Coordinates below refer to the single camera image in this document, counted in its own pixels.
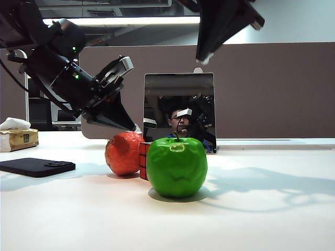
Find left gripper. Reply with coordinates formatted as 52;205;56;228
75;59;143;132

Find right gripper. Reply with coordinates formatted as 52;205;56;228
196;0;265;65

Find orange round fruit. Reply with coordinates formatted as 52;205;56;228
104;132;146;176

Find green apple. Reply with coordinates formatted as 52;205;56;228
146;131;209;198

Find Rubik's cube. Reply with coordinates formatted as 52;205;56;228
139;141;154;181

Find standing silver mirror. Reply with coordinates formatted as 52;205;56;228
142;72;218;155

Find black office chair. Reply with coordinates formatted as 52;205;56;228
28;98;57;131

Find wide brown desk divider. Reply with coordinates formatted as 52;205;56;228
80;42;335;141

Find black smartphone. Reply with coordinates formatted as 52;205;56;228
0;157;76;178

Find gold tissue pack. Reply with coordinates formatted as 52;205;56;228
0;117;40;152

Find long ceiling light strip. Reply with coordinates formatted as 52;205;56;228
43;16;201;26

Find brown divider with white edge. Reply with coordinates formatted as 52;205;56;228
0;49;29;123

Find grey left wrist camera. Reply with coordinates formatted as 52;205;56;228
117;56;135;78

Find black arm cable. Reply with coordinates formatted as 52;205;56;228
0;59;30;93

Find grey metal desk rail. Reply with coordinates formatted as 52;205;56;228
217;145;334;152

